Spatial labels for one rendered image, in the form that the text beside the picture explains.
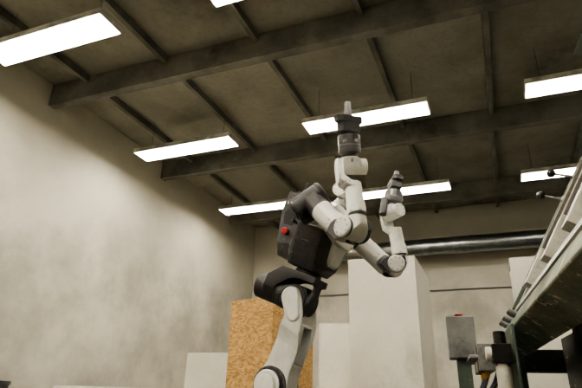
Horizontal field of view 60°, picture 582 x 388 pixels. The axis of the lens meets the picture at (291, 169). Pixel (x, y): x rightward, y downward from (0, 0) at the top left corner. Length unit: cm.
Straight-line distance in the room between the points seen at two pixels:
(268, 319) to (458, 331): 169
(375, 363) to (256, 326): 118
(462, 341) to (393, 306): 212
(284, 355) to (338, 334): 430
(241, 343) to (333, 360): 266
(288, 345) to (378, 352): 242
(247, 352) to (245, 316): 26
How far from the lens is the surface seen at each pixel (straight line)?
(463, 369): 248
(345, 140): 194
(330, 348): 645
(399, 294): 454
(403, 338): 449
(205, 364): 513
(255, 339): 382
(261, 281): 225
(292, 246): 216
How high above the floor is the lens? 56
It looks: 25 degrees up
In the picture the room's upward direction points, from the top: 2 degrees clockwise
